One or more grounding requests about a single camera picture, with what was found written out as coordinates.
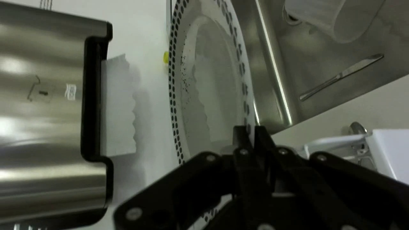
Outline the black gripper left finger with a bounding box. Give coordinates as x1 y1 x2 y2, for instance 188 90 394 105
114 125 252 230

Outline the steel paper towel dispenser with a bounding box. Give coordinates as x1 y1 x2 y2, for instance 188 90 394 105
0 1 113 230

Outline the translucent plastic container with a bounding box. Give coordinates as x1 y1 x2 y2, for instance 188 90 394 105
284 0 385 44

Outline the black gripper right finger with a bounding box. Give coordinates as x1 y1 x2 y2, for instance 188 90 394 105
255 127 409 230

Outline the stainless steel sink basin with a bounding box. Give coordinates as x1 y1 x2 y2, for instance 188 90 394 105
233 0 409 133

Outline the dark handled knife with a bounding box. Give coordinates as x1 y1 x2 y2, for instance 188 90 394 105
300 54 385 101

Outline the white dotted rim plate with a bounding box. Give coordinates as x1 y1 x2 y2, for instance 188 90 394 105
167 0 259 230

